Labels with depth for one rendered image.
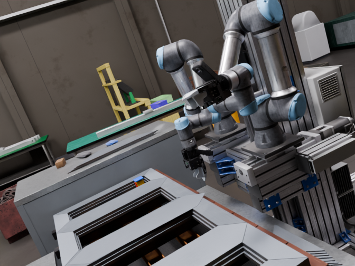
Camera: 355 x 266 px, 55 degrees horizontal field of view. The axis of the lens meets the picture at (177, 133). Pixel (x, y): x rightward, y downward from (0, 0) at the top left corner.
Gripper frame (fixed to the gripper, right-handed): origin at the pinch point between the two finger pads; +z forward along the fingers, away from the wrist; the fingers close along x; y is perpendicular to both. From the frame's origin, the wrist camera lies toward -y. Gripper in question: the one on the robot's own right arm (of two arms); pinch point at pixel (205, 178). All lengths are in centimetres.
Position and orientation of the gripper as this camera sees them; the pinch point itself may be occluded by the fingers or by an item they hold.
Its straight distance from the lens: 184.2
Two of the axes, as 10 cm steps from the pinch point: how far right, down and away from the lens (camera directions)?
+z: 3.3, 9.2, 2.2
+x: 4.1, 0.7, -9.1
